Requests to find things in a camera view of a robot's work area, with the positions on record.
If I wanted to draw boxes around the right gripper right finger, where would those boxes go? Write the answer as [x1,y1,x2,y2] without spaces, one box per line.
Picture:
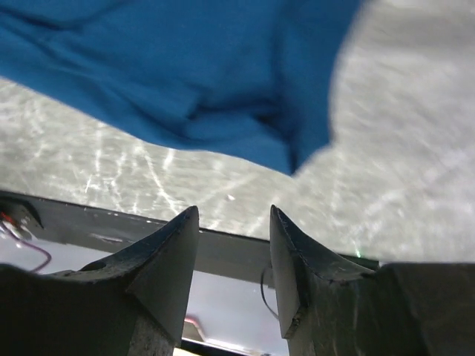
[270,207,474,355]

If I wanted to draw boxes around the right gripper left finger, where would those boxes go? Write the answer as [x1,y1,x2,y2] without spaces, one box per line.
[1,206,199,355]

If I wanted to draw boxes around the dark blue t shirt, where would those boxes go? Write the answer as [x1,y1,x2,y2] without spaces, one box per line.
[1,1,361,175]

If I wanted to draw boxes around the black base beam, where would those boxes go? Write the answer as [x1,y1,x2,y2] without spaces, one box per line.
[0,191,379,289]

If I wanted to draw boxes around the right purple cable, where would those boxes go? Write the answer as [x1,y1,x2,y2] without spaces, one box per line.
[0,222,52,274]

